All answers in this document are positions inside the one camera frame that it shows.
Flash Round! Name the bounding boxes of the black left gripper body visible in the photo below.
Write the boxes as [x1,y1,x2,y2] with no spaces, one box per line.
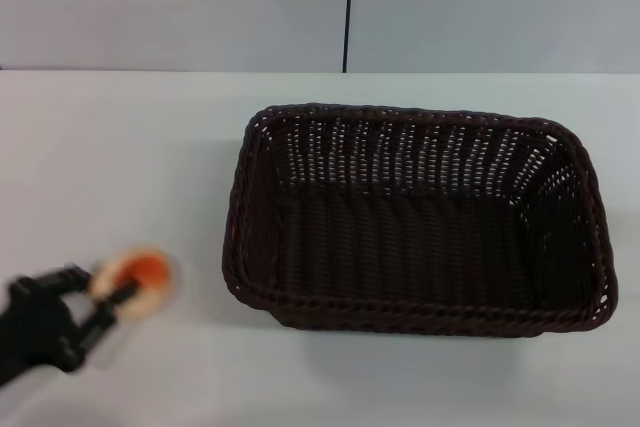
[0,275,90,389]

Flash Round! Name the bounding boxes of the round bun with orange topping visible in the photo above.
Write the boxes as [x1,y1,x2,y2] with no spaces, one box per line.
[89,244,174,321]

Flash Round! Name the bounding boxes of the dark brown woven basket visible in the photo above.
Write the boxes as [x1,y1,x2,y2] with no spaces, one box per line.
[221,102,620,340]

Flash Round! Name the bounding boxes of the black vertical wall strip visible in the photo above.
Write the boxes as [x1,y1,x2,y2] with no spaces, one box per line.
[342,0,357,73]

